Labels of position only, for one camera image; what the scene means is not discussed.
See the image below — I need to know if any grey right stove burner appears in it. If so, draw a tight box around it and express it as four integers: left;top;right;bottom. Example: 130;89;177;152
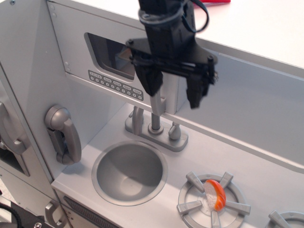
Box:
265;210;304;228

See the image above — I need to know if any grey toy microwave door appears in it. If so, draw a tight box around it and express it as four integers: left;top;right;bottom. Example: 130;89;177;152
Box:
47;0;182;117

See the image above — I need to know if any grey stove burner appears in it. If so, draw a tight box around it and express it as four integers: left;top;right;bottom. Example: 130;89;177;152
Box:
265;210;304;228
177;171;251;228

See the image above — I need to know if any grey toy faucet set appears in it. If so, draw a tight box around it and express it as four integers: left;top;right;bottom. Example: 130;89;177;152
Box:
125;106;189;152

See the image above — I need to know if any salmon nigiri sushi toy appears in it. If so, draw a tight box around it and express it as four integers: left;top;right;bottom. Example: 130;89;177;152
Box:
203;180;226;211

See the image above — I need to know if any dark oven vent grille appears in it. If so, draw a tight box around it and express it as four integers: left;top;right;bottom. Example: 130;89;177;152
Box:
64;196;119;228

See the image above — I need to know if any grey fridge door handle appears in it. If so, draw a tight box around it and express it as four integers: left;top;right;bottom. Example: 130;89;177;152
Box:
0;102;27;155

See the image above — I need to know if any round steel sink bowl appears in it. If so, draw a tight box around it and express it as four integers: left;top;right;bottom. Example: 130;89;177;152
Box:
92;141;168;206

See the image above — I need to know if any grey toy wall phone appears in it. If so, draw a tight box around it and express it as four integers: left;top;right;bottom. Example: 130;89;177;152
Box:
45;104;82;165

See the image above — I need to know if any grey oven door handle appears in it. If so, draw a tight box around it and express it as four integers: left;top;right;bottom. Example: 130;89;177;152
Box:
45;201;67;228

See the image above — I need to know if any grey left stove burner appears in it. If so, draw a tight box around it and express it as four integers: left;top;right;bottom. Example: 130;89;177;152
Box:
177;171;251;228

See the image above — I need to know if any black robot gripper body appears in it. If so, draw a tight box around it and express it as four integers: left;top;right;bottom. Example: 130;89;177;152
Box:
126;9;217;84

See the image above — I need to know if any red toy chili pepper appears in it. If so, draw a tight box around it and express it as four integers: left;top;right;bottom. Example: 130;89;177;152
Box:
200;0;231;4

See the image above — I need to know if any black bracket with screw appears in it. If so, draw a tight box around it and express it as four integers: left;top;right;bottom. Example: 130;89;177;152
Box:
0;204;46;228

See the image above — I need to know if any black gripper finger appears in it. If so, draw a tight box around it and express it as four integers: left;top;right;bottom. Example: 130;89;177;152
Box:
186;75;210;109
134;66;163;96

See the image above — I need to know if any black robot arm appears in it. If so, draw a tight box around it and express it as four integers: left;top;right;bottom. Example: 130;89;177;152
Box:
126;0;218;109

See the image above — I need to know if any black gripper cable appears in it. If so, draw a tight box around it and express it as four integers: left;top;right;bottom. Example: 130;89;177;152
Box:
182;0;210;33

